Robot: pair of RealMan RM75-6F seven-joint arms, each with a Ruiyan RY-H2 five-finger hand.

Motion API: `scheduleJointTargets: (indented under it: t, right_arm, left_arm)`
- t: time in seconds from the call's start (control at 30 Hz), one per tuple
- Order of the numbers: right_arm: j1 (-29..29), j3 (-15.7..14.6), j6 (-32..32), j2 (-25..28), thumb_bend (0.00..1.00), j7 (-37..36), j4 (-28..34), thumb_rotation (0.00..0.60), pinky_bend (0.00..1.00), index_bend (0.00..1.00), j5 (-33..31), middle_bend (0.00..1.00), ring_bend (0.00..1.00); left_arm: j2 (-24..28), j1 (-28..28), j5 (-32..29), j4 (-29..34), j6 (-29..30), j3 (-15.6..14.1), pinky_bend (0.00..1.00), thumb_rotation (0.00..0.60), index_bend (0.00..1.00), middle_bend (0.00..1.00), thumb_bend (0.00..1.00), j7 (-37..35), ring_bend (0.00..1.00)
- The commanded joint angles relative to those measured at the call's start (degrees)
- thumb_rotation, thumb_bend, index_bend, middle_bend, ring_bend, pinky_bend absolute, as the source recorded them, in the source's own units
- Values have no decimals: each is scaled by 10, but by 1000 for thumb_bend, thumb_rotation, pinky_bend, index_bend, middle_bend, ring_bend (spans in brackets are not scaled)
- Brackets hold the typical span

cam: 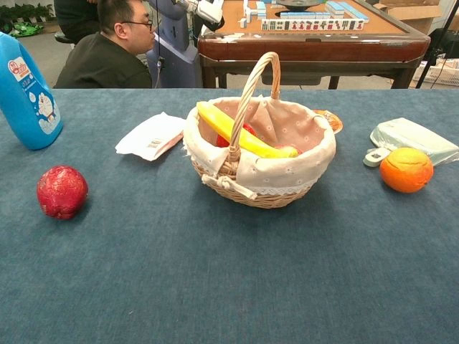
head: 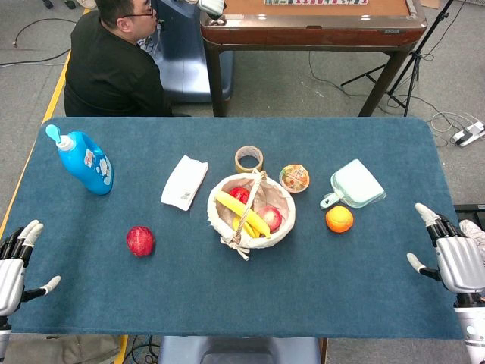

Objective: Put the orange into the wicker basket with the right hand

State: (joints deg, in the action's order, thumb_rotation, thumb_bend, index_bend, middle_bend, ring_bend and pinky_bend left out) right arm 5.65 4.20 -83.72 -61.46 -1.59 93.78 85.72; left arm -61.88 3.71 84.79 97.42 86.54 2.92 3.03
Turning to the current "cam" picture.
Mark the orange fruit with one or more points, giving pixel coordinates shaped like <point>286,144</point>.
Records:
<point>405,170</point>

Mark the red fruit inside basket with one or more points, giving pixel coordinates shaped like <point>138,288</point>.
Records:
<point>222,142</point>

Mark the wicker basket with cloth liner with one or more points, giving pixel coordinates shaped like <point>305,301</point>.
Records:
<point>283,168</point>

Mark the yellow banana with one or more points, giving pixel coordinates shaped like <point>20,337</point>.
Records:
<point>229,130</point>

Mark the white plastic pouch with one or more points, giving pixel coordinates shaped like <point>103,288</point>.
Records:
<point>150,136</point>

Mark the blue tablecloth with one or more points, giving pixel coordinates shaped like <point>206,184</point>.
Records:
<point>179,268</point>

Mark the orange snack packet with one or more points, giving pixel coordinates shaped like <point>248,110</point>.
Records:
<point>334,122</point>

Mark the blue grey background robot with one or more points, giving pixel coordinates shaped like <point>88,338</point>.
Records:
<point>175,43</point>

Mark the small white tape measure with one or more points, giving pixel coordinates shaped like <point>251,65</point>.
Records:
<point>374,156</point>

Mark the wooden mahjong table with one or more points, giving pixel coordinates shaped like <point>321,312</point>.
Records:
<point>315,46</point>

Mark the red apple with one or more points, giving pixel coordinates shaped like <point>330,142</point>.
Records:
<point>61,192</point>

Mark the row of mahjong tiles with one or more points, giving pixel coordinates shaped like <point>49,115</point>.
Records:
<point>312,24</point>

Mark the man in dark shirt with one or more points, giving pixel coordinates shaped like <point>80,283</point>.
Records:
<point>107,53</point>

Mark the pale green tissue pack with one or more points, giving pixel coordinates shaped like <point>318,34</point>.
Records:
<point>412,138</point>

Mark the blue detergent bottle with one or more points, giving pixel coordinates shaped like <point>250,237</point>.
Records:
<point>25,104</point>

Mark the white plastic crate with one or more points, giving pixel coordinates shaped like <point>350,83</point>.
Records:
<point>439,73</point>

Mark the cardboard box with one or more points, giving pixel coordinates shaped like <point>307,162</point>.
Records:
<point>412,12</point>

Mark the black tripod stand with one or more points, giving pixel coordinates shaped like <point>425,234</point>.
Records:
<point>435,43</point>

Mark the green potted plants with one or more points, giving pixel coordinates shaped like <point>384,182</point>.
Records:
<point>25,16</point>

